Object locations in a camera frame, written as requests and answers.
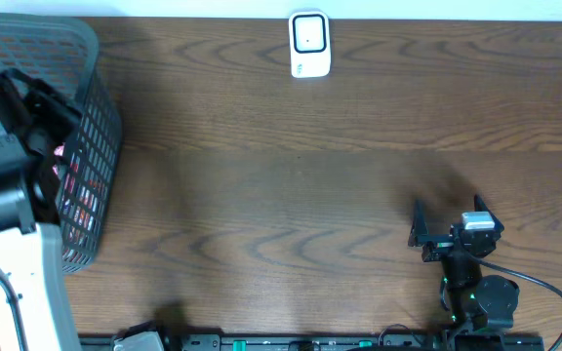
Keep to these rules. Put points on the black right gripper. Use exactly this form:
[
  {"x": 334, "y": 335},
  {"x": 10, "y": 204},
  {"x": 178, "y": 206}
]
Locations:
[{"x": 420, "y": 237}]

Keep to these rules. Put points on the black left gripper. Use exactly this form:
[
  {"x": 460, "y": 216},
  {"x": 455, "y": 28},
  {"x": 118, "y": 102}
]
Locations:
[{"x": 47, "y": 117}]

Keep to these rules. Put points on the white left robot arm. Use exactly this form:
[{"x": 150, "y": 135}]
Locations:
[{"x": 35, "y": 313}]

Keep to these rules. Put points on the purple red snack bag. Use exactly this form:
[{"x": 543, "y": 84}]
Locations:
[{"x": 80, "y": 204}]

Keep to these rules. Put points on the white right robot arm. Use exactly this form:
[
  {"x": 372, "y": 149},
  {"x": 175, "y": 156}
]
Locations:
[{"x": 483, "y": 303}]

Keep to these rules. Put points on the grey plastic mesh basket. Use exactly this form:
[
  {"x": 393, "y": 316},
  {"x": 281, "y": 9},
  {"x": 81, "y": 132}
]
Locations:
[{"x": 55, "y": 59}]

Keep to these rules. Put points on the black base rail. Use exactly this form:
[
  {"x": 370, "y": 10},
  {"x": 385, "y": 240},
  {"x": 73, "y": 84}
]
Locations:
[{"x": 149, "y": 336}]

